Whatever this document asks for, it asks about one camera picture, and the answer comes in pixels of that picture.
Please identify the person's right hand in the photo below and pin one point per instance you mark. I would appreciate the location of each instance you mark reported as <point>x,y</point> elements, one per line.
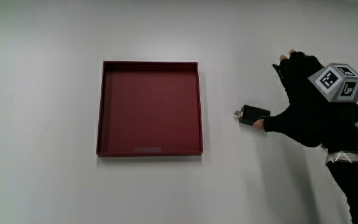
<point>306,121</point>

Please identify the black charger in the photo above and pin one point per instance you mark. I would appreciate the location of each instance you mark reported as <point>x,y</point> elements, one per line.
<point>253,113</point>

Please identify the white desk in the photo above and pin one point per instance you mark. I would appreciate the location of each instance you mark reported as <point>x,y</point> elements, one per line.
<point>42,124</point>

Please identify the red square tray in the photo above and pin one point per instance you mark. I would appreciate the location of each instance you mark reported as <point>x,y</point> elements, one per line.
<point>151,112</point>

